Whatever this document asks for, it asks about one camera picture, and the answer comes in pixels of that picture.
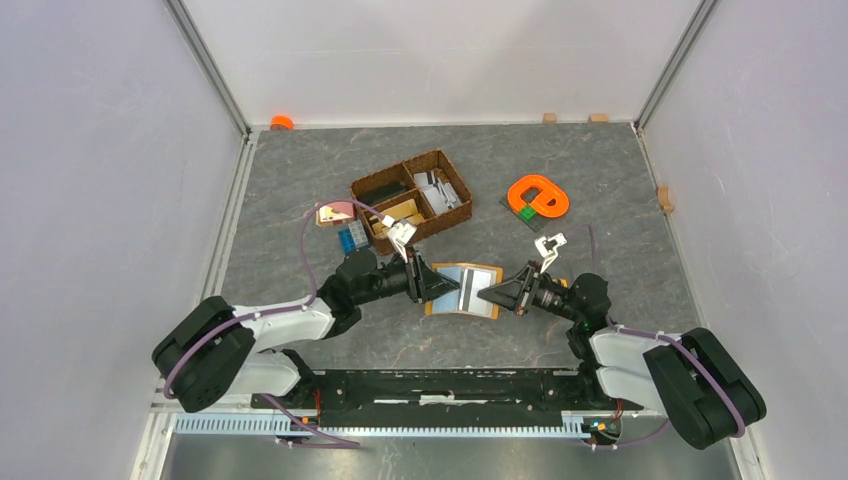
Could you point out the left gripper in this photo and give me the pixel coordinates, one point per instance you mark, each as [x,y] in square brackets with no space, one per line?
[424,282]

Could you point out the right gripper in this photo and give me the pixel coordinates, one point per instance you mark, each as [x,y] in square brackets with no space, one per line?
[512,293]

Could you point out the yellow leather card holder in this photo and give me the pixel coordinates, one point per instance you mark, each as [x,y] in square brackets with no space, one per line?
[472,278]

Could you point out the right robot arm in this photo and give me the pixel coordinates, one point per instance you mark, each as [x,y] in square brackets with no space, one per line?
[690,378]

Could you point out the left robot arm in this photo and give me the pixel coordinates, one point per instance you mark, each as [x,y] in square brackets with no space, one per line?
[219,349]

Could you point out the gold VIP cards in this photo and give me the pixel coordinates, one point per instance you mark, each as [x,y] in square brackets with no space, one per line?
[407,210]

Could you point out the silver cards pile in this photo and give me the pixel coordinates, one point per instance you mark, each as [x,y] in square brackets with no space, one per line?
[439,193]

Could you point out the black cards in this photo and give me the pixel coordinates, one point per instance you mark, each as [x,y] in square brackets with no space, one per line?
[382,193]

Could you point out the pink card box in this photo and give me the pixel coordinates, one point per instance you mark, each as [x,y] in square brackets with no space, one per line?
[335,213]

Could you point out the green toy brick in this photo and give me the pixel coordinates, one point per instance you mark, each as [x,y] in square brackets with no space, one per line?
[527,213]

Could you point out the brown woven basket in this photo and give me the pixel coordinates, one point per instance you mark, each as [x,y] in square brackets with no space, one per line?
[403,172]

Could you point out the blue toy brick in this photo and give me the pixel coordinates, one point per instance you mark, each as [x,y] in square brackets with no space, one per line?
[352,237]

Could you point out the orange tape roll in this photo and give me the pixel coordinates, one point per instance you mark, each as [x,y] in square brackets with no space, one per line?
[281,122]

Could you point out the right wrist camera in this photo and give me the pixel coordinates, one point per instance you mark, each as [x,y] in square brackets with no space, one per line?
[547,247]

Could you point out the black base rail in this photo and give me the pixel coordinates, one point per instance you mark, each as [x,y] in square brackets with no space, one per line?
[524,397]

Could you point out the orange plastic ring toy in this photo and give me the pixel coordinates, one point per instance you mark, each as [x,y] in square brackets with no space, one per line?
[537,192]

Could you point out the wooden clip on wall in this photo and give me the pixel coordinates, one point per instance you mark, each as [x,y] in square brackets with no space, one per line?
[666,204]

